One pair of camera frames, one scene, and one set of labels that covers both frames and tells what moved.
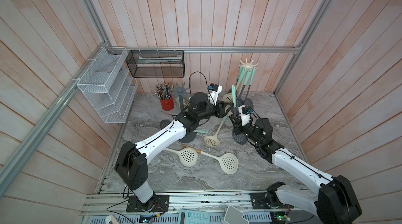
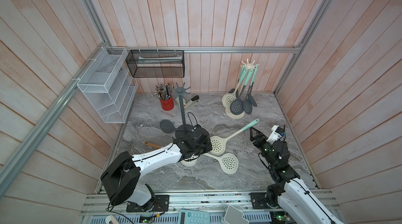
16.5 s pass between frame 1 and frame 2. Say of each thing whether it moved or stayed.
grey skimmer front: stayed
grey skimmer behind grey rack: stayed
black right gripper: moved
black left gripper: moved
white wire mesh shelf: stayed
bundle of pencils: stayed
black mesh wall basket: stayed
